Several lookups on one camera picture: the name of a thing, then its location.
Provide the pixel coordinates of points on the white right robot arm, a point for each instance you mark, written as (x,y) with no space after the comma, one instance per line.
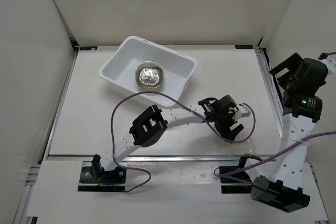
(283,188)

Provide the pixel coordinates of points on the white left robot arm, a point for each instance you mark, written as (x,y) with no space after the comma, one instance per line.
(150,125)

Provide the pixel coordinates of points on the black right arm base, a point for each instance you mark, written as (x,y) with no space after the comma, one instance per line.
(239,183)

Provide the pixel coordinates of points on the clear frosted plate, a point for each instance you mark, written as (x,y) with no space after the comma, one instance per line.
(235,150)

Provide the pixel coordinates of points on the blue label right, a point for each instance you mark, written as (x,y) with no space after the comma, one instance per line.
(244,46)

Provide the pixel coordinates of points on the green panda plate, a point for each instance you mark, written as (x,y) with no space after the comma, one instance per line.
(152,89)

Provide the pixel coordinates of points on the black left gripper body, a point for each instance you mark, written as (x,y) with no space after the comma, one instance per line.
(224,120)

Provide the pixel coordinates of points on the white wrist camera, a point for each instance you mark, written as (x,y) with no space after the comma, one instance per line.
(329,59)
(241,112)

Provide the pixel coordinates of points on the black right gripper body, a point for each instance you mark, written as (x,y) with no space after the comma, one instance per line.
(291,86)

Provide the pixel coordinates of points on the white plastic bin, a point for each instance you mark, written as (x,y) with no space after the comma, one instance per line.
(120,70)

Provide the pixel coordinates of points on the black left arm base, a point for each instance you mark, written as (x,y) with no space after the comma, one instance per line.
(94,178)

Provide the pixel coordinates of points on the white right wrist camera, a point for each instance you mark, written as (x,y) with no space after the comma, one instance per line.
(329,59)

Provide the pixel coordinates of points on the clear textured glass plate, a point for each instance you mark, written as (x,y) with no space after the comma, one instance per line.
(149,66)

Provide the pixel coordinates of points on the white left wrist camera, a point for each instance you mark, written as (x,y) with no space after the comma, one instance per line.
(241,112)

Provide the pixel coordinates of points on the blue label left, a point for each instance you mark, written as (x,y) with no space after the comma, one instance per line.
(88,48)

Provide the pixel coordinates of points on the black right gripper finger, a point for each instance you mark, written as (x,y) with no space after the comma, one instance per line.
(291,64)
(287,81)

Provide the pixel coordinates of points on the blue label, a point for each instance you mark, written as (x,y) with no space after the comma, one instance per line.
(244,46)
(88,48)

